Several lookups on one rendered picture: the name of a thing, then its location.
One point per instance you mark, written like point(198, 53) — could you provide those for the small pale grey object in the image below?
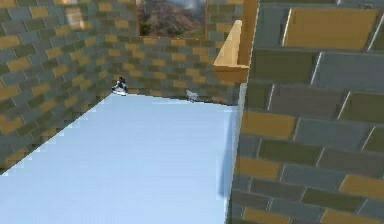
point(191, 95)

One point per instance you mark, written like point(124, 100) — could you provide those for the small black white object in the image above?
point(120, 86)

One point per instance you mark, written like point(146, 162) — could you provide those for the framed landscape picture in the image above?
point(170, 18)

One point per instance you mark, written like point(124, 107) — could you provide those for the light wooden wall shelf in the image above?
point(233, 53)

